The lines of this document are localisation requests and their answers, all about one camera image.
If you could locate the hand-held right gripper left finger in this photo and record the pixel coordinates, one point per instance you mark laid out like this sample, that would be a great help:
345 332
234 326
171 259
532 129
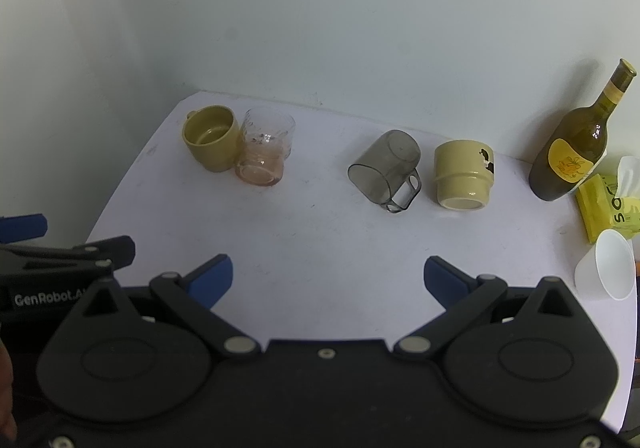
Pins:
214 278

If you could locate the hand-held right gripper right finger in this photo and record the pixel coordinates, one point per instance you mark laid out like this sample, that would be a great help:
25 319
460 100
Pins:
442 278

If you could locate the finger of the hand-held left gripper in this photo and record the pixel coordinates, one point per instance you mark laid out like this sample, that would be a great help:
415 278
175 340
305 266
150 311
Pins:
22 226
112 250

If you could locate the yellow ceramic cup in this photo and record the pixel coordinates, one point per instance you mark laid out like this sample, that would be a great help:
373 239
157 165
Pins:
462 173

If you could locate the grey transparent plastic cup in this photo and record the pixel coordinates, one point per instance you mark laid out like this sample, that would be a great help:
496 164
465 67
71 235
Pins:
382 165

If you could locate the clear patterned glass cup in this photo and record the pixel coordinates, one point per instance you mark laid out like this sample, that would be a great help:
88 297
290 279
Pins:
265 148

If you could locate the white paper cup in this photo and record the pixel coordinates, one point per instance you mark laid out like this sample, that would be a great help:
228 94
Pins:
607 268

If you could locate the person's left hand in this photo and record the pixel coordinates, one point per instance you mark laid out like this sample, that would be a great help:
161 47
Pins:
6 393

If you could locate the olive yellow ceramic mug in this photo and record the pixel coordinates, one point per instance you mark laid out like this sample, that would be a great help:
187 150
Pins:
212 143

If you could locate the olive glass wine bottle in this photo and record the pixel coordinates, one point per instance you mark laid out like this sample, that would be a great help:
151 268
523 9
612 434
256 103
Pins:
567 163

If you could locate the yellow tissue packet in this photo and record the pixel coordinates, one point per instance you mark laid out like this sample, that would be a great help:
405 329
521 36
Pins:
607 208

